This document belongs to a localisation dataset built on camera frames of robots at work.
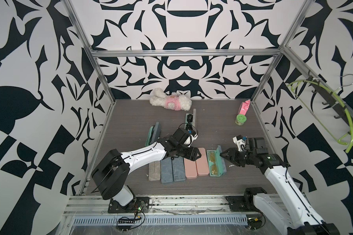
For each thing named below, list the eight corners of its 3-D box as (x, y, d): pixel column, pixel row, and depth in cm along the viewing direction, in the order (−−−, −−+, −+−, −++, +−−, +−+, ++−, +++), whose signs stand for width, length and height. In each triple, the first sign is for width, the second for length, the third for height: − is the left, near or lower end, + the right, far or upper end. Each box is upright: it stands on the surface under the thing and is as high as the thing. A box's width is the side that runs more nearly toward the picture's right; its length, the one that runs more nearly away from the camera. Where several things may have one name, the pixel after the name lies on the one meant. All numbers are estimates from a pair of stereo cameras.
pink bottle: (237, 117, 111) (242, 107, 103) (240, 108, 117) (245, 98, 108) (243, 118, 110) (248, 109, 102) (245, 109, 116) (250, 100, 107)
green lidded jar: (236, 125, 107) (238, 121, 103) (233, 118, 111) (235, 114, 108) (245, 125, 107) (248, 121, 103) (243, 118, 111) (245, 114, 108)
